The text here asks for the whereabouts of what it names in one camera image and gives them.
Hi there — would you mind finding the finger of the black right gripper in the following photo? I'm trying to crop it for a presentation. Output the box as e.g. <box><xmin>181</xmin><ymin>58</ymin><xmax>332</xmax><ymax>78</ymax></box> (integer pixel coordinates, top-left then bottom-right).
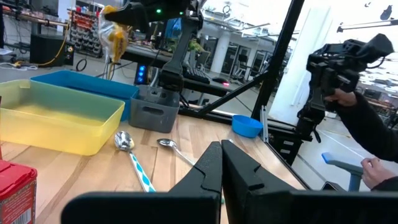
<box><xmin>104</xmin><ymin>9</ymin><xmax>141</xmax><ymax>32</ymax></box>

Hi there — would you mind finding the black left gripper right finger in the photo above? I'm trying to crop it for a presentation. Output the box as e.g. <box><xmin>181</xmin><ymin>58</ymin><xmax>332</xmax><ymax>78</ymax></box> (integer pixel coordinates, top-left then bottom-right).
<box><xmin>221</xmin><ymin>139</ymin><xmax>398</xmax><ymax>224</ymax></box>

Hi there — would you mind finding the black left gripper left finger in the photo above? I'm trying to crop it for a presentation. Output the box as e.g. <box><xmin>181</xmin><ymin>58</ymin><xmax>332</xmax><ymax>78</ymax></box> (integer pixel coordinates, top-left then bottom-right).
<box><xmin>60</xmin><ymin>141</ymin><xmax>223</xmax><ymax>224</ymax></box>

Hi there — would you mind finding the yellow ramen packet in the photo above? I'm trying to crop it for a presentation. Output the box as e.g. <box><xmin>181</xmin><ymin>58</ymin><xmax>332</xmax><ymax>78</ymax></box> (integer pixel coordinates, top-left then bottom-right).
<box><xmin>98</xmin><ymin>4</ymin><xmax>131</xmax><ymax>64</ymax></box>

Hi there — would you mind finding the red spice tin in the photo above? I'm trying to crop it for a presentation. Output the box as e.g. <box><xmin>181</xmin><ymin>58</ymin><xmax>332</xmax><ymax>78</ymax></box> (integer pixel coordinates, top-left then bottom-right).
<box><xmin>0</xmin><ymin>159</ymin><xmax>38</xmax><ymax>224</ymax></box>

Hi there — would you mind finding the person's forearm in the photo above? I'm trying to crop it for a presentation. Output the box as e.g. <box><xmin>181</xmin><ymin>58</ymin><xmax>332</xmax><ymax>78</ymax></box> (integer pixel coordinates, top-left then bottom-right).
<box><xmin>335</xmin><ymin>91</ymin><xmax>398</xmax><ymax>163</ymax></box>

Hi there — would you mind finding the parts bin rack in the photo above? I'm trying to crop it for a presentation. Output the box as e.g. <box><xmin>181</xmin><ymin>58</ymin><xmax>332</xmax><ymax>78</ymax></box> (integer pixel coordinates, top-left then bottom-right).
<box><xmin>67</xmin><ymin>8</ymin><xmax>104</xmax><ymax>58</ymax></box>

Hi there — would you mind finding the device with blue lights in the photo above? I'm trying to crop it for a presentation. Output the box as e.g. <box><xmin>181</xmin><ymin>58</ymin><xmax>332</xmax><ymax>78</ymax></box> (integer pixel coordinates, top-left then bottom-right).
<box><xmin>134</xmin><ymin>63</ymin><xmax>149</xmax><ymax>86</ymax></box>

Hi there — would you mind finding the black drawer unit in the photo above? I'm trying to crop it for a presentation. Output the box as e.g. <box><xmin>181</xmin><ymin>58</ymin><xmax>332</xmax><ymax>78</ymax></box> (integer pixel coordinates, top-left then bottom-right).
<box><xmin>267</xmin><ymin>127</ymin><xmax>304</xmax><ymax>166</ymax></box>

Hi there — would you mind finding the all silver metal spoon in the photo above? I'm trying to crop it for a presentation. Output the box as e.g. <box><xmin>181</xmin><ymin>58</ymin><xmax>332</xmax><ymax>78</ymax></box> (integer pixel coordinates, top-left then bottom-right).
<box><xmin>156</xmin><ymin>138</ymin><xmax>196</xmax><ymax>166</ymax></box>

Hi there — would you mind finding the blue plastic bin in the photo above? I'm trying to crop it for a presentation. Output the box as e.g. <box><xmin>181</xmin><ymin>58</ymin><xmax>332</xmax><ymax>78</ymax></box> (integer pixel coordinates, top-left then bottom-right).
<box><xmin>30</xmin><ymin>70</ymin><xmax>140</xmax><ymax>122</ymax></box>

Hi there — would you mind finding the black keyboard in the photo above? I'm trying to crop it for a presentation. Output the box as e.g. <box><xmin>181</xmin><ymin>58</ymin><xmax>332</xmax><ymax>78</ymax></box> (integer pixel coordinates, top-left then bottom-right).
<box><xmin>182</xmin><ymin>66</ymin><xmax>211</xmax><ymax>85</ymax></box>

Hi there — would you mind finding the white building column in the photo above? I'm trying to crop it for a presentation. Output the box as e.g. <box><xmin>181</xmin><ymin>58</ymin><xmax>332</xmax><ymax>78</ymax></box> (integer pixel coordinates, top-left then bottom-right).
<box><xmin>210</xmin><ymin>30</ymin><xmax>231</xmax><ymax>75</ymax></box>

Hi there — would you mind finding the silver aluminium extrusion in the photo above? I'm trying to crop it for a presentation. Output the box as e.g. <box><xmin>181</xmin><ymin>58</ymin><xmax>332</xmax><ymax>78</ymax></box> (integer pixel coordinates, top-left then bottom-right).
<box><xmin>259</xmin><ymin>105</ymin><xmax>269</xmax><ymax>143</ymax></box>

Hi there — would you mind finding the black computer tower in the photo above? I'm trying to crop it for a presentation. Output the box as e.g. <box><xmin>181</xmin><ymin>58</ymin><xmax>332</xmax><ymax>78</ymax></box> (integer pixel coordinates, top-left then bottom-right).
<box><xmin>29</xmin><ymin>33</ymin><xmax>75</xmax><ymax>66</ymax></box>

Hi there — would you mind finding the blue chair armrest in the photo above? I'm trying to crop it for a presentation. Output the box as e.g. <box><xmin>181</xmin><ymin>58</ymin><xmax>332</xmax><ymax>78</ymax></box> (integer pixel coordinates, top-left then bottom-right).
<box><xmin>321</xmin><ymin>152</ymin><xmax>364</xmax><ymax>192</ymax></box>

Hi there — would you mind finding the wooden workbench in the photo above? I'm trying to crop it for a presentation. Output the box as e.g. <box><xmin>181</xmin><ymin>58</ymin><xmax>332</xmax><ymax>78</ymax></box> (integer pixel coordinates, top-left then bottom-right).
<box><xmin>0</xmin><ymin>7</ymin><xmax>69</xmax><ymax>29</ymax></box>

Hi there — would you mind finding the black computer mouse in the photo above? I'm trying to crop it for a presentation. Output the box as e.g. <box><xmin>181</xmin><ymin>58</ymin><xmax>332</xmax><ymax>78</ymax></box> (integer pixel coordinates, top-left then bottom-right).
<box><xmin>212</xmin><ymin>77</ymin><xmax>231</xmax><ymax>88</ymax></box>

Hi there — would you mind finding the grey plastic basket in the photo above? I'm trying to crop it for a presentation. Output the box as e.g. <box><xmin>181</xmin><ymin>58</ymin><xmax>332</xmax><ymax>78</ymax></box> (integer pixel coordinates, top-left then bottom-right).
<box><xmin>129</xmin><ymin>84</ymin><xmax>181</xmax><ymax>134</ymax></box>

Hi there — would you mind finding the black diagonal rig brace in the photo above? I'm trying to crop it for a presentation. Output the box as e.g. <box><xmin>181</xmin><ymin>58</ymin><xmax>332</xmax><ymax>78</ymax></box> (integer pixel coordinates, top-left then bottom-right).
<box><xmin>198</xmin><ymin>70</ymin><xmax>269</xmax><ymax>116</ymax></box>

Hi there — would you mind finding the person's hand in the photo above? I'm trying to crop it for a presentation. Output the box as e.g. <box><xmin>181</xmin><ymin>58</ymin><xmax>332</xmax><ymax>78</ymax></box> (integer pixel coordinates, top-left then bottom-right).
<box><xmin>323</xmin><ymin>88</ymin><xmax>358</xmax><ymax>108</ymax></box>
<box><xmin>360</xmin><ymin>157</ymin><xmax>396</xmax><ymax>190</ymax></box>

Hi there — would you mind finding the yellow translucent plastic bin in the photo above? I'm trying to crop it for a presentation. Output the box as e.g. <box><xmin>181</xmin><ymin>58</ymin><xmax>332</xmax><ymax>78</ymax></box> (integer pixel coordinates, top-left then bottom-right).
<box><xmin>0</xmin><ymin>78</ymin><xmax>126</xmax><ymax>156</ymax></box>

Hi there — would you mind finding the long ceiling light fixture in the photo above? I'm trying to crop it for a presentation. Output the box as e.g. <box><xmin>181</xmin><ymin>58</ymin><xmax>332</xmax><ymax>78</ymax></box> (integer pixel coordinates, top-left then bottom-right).
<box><xmin>336</xmin><ymin>19</ymin><xmax>398</xmax><ymax>34</ymax></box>

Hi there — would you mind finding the black rig post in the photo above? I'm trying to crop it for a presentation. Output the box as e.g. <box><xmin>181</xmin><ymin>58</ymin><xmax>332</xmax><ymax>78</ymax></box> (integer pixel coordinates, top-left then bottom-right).
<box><xmin>251</xmin><ymin>0</ymin><xmax>306</xmax><ymax>121</ymax></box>

